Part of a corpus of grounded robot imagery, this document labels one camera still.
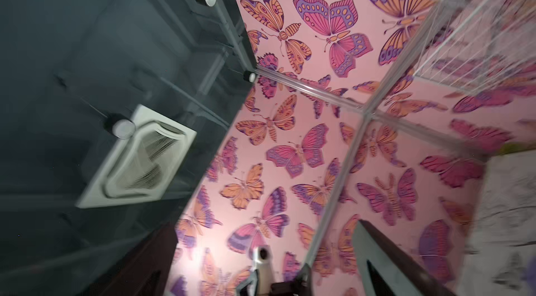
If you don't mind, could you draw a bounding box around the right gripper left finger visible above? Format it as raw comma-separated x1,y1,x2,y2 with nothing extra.
80,223,178,295

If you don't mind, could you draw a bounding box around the aluminium frame vertical post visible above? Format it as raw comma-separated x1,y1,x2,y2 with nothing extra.
302,113,371,268

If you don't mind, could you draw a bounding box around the aluminium frame horizontal bar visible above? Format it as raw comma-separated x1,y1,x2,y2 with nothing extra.
254,67,491,162

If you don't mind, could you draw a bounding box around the white ceiling vent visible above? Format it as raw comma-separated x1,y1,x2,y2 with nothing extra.
75,105,197,209

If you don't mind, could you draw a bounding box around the white wire wall basket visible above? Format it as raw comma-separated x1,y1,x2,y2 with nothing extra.
415,0,535,96

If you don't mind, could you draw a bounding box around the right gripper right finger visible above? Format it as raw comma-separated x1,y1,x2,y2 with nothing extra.
353,220,454,295

